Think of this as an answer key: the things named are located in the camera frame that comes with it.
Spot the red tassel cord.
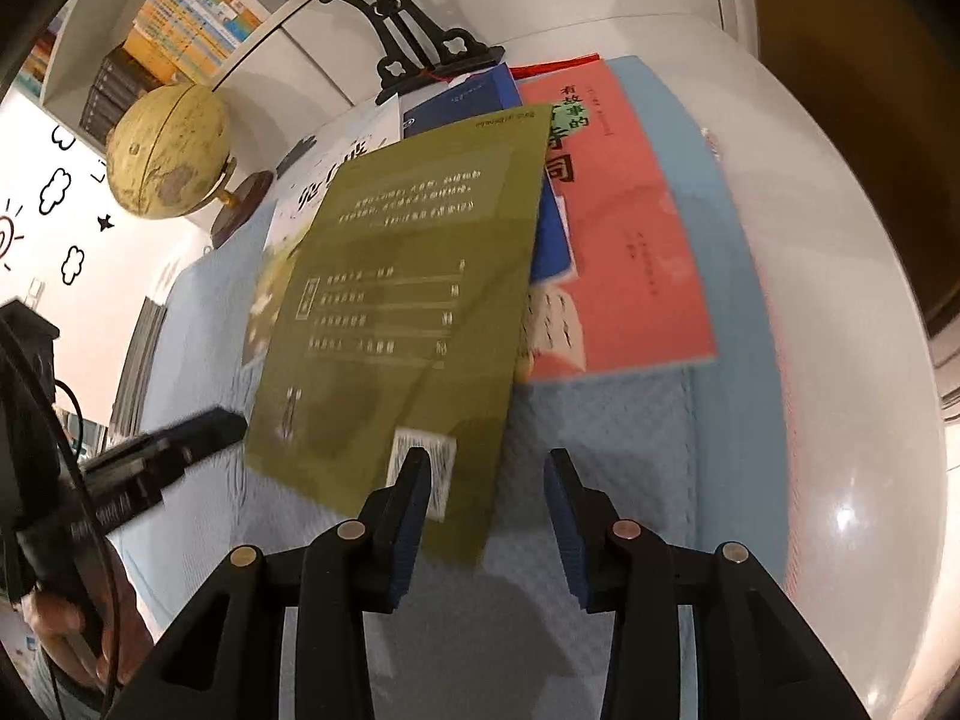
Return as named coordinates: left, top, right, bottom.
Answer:
left=509, top=50, right=604, bottom=80

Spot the blue quilted table mat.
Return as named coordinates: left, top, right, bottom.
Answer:
left=112, top=57, right=788, bottom=718

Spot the white bookshelf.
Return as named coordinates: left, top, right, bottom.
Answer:
left=13, top=0, right=422, bottom=152

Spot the dark wooden cabinet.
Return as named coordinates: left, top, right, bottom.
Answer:
left=755, top=0, right=958, bottom=333

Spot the white book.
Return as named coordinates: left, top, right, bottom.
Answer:
left=239, top=92, right=407, bottom=369

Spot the dark blue fairy tale book 02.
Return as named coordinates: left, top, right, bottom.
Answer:
left=401, top=62, right=576, bottom=288

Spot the coral red book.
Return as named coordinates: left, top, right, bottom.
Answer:
left=517, top=60, right=716, bottom=382

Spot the small black metal ornament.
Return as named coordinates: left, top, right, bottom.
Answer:
left=275, top=135, right=316, bottom=179

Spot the red fairy tale book 01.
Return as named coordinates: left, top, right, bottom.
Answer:
left=109, top=298, right=167, bottom=442

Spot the person left hand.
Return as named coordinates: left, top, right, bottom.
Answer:
left=21, top=548, right=155, bottom=689

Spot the olive green book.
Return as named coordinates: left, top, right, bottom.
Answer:
left=245, top=104, right=551, bottom=566

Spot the antique yellow desk globe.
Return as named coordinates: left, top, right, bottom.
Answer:
left=106, top=85, right=274, bottom=247

